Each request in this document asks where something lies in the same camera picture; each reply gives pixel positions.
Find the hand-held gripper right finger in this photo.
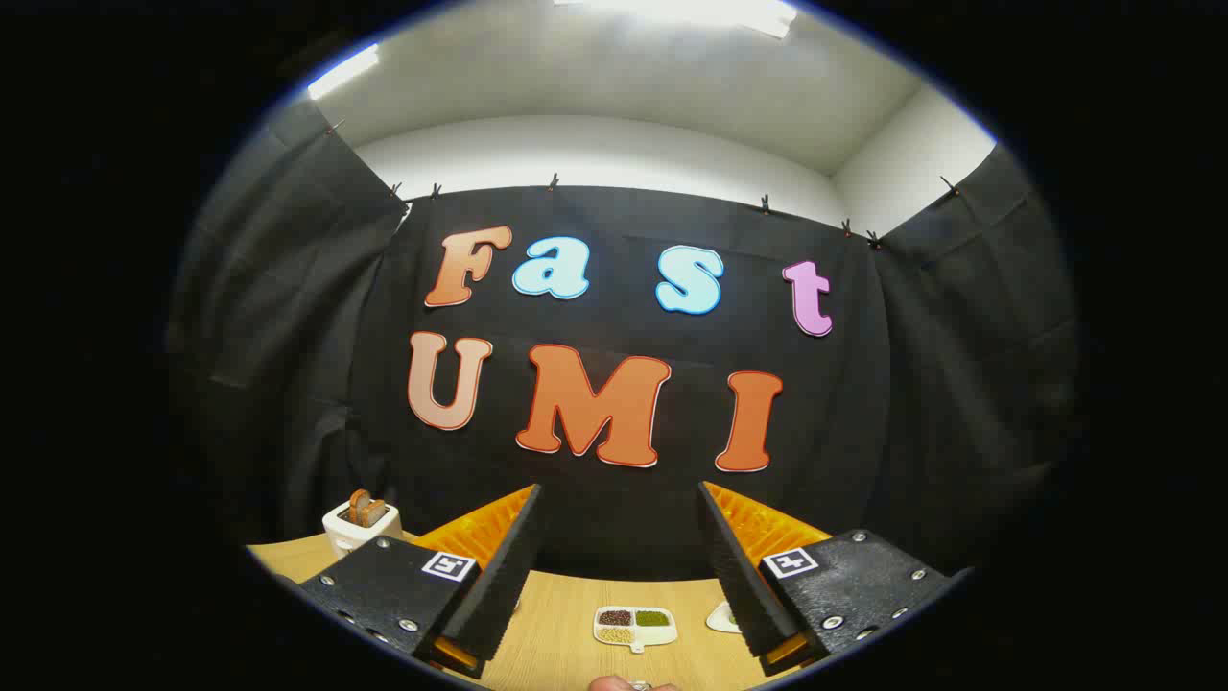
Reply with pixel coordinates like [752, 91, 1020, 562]
[696, 480, 960, 678]

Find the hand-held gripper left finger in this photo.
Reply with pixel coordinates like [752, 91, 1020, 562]
[297, 483, 555, 678]

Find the white divided dish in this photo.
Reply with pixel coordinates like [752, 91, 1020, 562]
[593, 605, 679, 655]

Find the white toaster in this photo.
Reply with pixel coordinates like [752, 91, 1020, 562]
[322, 489, 404, 560]

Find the black backdrop cloth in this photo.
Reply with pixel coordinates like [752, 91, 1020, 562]
[168, 96, 1080, 582]

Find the row of small cloth clips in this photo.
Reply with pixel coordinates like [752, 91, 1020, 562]
[324, 120, 960, 250]

